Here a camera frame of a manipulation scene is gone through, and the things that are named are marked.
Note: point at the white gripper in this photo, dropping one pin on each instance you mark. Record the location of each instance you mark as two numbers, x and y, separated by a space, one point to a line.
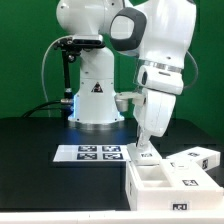
153 115

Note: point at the white door panel front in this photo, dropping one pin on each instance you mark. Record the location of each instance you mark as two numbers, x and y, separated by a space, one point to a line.
143 156

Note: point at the white door panel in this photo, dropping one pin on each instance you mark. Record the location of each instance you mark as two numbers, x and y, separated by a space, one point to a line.
187 175
143 156

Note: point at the white cabinet body box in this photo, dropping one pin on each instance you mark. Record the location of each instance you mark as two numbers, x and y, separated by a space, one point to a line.
147 188

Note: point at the white cabinet top block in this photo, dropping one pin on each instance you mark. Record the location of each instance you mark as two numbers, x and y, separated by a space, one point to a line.
207 159

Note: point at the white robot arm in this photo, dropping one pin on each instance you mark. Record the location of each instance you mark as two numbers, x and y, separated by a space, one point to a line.
157 32

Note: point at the white marker sheet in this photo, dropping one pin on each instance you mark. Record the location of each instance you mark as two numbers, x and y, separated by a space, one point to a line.
91 153

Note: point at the white L-shaped fence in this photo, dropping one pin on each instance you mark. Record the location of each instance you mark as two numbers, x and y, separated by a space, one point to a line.
114 217

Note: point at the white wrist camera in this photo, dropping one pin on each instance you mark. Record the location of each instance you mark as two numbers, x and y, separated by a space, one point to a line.
128 100

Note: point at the black camera on stand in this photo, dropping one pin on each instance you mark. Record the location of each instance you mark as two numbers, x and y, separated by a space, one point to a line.
71 48

